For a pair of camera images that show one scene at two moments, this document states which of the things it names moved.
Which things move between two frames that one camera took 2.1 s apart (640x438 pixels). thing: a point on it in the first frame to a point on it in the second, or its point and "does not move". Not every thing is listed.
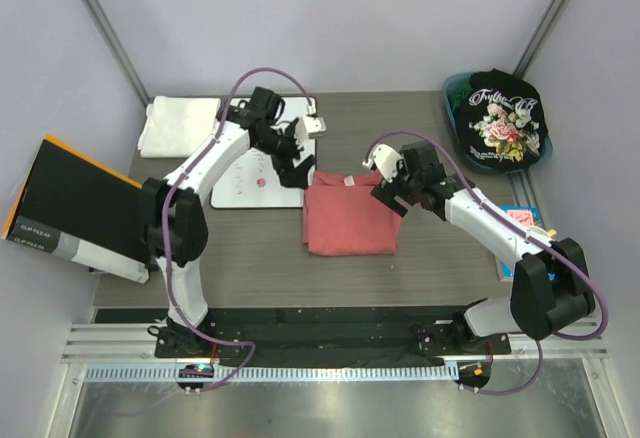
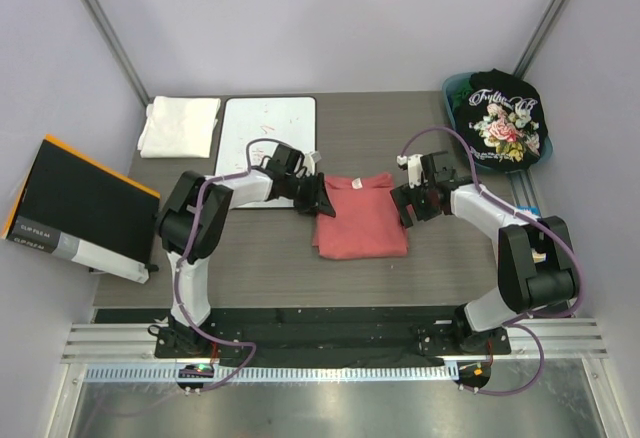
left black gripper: [290, 176] to [317, 193]
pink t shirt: [342, 218] does not move
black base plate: [309, 334] does not move
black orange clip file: [72, 206] does not move
